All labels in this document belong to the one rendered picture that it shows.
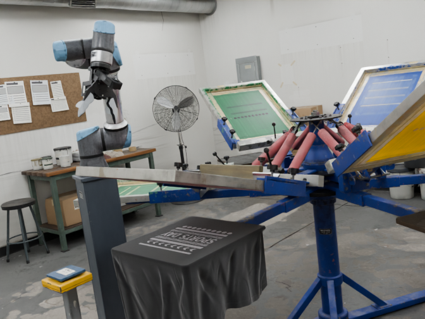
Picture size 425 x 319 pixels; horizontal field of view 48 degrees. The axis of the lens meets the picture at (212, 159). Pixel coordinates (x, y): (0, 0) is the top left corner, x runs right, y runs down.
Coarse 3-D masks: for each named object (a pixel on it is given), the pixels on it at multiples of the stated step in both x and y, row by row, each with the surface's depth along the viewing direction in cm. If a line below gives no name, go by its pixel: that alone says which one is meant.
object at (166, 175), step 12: (84, 168) 186; (96, 168) 181; (108, 168) 176; (120, 168) 171; (132, 168) 166; (156, 180) 157; (168, 180) 153; (180, 180) 153; (192, 180) 157; (204, 180) 161; (216, 180) 166; (228, 180) 171; (240, 180) 176; (252, 180) 181
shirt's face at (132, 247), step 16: (176, 224) 218; (192, 224) 215; (208, 224) 212; (224, 224) 209; (240, 224) 206; (144, 240) 200; (224, 240) 188; (160, 256) 178; (176, 256) 176; (192, 256) 174
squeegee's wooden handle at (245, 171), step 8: (200, 168) 227; (208, 168) 223; (216, 168) 220; (224, 168) 217; (232, 168) 213; (240, 168) 210; (248, 168) 207; (256, 168) 204; (232, 176) 213; (240, 176) 210; (248, 176) 207
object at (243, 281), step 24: (240, 240) 187; (192, 264) 167; (216, 264) 177; (240, 264) 188; (264, 264) 203; (192, 288) 167; (216, 288) 179; (240, 288) 189; (264, 288) 204; (216, 312) 179
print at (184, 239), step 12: (180, 228) 210; (192, 228) 208; (204, 228) 206; (156, 240) 198; (168, 240) 196; (180, 240) 194; (192, 240) 192; (204, 240) 191; (216, 240) 189; (180, 252) 180; (192, 252) 178
